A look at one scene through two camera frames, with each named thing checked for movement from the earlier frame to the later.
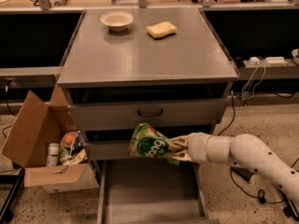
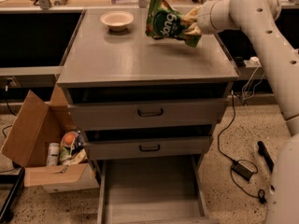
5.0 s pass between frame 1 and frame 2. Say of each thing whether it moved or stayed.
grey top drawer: stayed
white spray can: stayed
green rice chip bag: moved
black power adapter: stayed
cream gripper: moved
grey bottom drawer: stayed
